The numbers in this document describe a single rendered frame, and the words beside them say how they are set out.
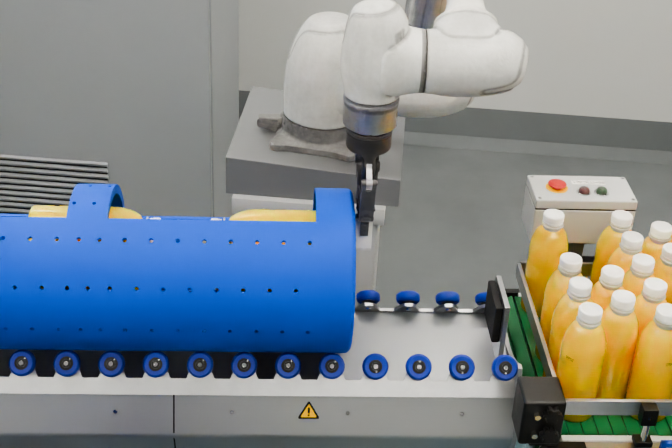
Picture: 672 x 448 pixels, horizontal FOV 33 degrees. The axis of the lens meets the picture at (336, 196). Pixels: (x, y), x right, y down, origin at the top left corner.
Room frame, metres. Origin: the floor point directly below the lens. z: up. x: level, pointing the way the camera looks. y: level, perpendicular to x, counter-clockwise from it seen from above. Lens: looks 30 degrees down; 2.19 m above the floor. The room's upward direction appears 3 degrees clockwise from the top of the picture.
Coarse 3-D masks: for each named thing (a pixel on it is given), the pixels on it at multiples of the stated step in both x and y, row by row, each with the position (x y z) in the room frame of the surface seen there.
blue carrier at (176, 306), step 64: (320, 192) 1.65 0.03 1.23; (0, 256) 1.48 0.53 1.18; (64, 256) 1.49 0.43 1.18; (128, 256) 1.50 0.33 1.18; (192, 256) 1.50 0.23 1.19; (256, 256) 1.51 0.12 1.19; (320, 256) 1.52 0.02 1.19; (0, 320) 1.45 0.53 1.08; (64, 320) 1.45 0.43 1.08; (128, 320) 1.46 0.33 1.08; (192, 320) 1.47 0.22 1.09; (256, 320) 1.47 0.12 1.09; (320, 320) 1.48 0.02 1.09
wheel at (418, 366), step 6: (414, 354) 1.54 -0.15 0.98; (420, 354) 1.54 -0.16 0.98; (408, 360) 1.53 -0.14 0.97; (414, 360) 1.53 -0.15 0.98; (420, 360) 1.53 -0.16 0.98; (426, 360) 1.53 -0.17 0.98; (408, 366) 1.52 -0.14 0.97; (414, 366) 1.52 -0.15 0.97; (420, 366) 1.52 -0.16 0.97; (426, 366) 1.53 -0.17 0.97; (408, 372) 1.52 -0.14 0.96; (414, 372) 1.52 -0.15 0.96; (420, 372) 1.52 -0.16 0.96; (426, 372) 1.52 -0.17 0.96; (414, 378) 1.51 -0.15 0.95; (420, 378) 1.51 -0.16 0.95
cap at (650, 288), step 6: (648, 282) 1.60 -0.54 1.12; (654, 282) 1.60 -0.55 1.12; (660, 282) 1.60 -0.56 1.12; (648, 288) 1.58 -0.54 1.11; (654, 288) 1.58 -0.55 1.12; (660, 288) 1.58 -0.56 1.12; (666, 288) 1.58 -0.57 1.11; (648, 294) 1.58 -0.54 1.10; (654, 294) 1.57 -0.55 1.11; (660, 294) 1.57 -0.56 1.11
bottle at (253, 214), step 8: (232, 216) 1.62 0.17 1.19; (240, 216) 1.61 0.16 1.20; (248, 216) 1.61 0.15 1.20; (256, 216) 1.61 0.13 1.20; (264, 216) 1.61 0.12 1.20; (272, 216) 1.61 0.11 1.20; (280, 216) 1.61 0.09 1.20; (288, 216) 1.61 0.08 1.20; (296, 216) 1.62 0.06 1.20; (304, 216) 1.62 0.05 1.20; (312, 216) 1.62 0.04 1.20
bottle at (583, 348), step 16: (576, 320) 1.52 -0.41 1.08; (576, 336) 1.49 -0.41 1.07; (592, 336) 1.49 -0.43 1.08; (560, 352) 1.51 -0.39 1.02; (576, 352) 1.48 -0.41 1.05; (592, 352) 1.48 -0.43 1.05; (560, 368) 1.50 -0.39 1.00; (576, 368) 1.48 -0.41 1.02; (592, 368) 1.48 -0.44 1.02; (576, 384) 1.48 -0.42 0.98; (592, 384) 1.48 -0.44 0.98; (576, 416) 1.47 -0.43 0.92
